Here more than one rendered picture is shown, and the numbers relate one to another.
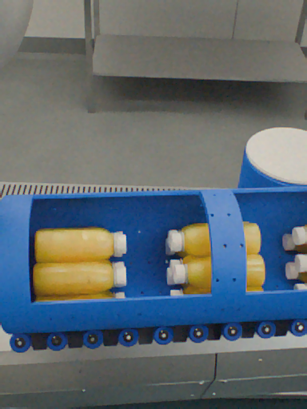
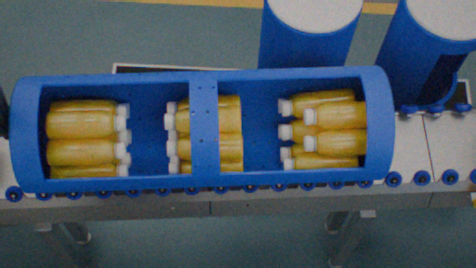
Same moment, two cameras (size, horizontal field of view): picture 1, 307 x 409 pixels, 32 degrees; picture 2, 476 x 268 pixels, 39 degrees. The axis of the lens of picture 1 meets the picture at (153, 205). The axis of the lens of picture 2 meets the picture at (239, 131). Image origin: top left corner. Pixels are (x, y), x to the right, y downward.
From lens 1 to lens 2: 0.72 m
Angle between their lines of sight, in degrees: 24
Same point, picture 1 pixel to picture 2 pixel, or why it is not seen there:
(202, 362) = (198, 206)
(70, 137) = not seen: outside the picture
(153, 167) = not seen: outside the picture
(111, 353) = (120, 200)
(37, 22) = not seen: outside the picture
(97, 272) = (99, 151)
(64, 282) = (72, 159)
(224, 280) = (201, 167)
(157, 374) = (161, 213)
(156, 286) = (162, 140)
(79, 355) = (94, 201)
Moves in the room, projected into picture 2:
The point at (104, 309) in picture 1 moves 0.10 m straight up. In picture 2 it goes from (104, 184) to (98, 167)
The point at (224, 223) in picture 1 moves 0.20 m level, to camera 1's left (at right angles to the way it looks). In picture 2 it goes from (202, 120) to (113, 113)
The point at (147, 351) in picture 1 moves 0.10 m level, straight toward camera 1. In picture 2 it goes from (151, 198) to (145, 235)
